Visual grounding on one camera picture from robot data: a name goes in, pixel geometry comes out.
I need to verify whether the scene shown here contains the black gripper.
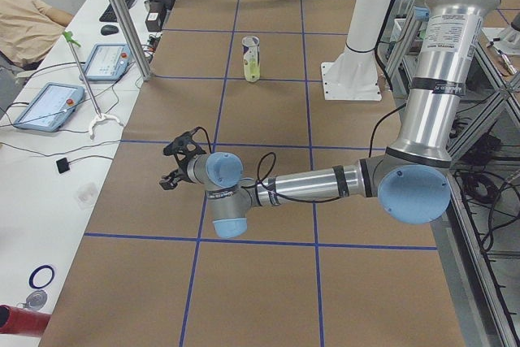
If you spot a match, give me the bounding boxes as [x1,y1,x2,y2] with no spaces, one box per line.
[159,154,200,190]

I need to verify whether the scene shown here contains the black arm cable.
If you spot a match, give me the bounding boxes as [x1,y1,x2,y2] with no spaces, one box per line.
[190,105,407,204]

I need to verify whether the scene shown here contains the blue teach pendant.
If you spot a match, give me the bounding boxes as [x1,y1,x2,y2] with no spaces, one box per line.
[84,44,132,82]
[13,82,85,132]

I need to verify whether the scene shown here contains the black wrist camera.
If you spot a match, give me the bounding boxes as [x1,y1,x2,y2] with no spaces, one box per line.
[162,129,206,157]

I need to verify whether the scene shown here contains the blue tape ring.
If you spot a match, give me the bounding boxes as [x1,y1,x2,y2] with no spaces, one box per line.
[28,264,56,288]

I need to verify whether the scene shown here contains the black keyboard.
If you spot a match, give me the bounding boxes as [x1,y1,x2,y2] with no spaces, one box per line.
[98,0,144,24]

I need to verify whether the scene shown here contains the clear tennis ball can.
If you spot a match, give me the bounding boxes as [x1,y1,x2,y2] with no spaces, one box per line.
[242,36,261,83]

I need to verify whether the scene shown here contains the small black square pad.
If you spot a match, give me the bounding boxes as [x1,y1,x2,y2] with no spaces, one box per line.
[56,158,71,174]

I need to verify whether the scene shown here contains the near blue teach pendant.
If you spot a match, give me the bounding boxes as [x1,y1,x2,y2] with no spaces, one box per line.
[13,82,85,132]

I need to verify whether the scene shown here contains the black cardboard box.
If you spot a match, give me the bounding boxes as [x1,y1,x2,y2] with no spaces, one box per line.
[145,2,167,33]

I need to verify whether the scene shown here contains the far blue teach pendant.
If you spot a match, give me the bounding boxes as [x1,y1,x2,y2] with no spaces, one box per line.
[84,44,132,82]

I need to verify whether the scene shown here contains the aluminium frame post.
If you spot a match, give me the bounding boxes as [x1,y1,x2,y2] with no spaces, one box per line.
[109,0,152,81]

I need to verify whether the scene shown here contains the red cylinder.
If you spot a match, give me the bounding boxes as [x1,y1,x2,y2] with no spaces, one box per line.
[1,305,51,337]

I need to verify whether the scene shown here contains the black computer mouse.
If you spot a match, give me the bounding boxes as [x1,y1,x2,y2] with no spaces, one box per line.
[100,24,119,36]

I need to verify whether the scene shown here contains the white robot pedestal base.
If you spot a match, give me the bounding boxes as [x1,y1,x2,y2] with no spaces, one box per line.
[321,0,391,102]

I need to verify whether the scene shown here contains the seated person beige shirt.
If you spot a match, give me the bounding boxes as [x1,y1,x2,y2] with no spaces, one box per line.
[1,0,74,68]

